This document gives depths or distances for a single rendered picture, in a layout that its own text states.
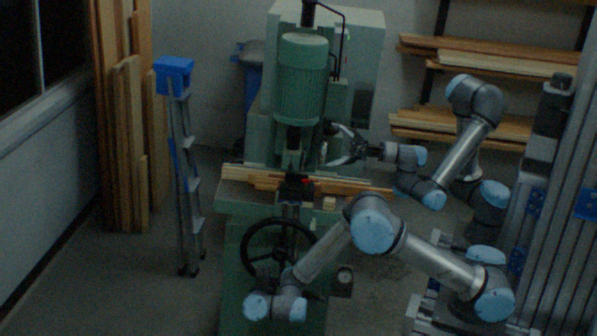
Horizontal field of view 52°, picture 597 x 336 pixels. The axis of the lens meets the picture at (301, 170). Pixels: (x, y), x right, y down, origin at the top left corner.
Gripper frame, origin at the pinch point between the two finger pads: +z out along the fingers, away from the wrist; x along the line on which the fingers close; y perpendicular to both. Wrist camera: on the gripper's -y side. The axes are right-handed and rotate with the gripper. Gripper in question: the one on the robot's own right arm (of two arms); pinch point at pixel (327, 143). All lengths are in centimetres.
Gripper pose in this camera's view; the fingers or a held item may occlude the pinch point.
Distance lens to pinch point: 221.6
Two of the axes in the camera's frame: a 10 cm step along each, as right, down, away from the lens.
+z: -9.9, -1.3, -0.2
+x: -1.3, 9.8, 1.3
